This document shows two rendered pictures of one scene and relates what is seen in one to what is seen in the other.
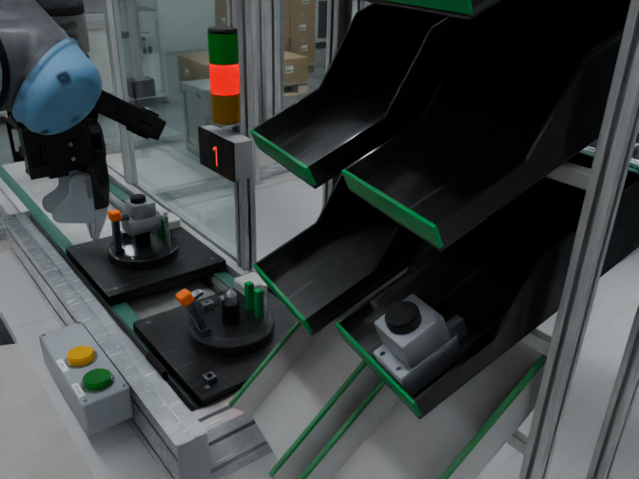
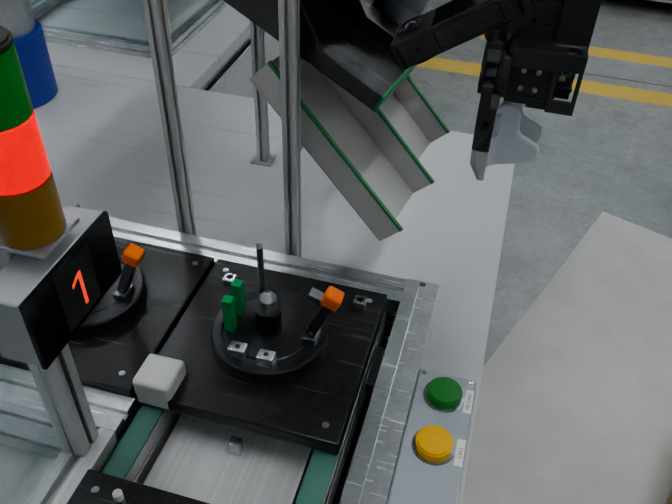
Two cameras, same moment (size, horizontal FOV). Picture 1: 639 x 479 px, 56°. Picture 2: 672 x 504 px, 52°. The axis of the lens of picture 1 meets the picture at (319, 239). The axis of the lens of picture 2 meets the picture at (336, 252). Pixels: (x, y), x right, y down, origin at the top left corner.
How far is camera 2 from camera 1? 1.28 m
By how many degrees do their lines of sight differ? 97
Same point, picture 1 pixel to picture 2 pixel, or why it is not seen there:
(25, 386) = not seen: outside the picture
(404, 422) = not seen: hidden behind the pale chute
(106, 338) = (383, 457)
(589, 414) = (132, 171)
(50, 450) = (494, 475)
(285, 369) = (351, 195)
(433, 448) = not seen: hidden behind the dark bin
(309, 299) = (387, 70)
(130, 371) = (403, 384)
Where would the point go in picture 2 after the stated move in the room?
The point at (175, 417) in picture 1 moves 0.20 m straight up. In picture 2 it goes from (412, 313) to (430, 189)
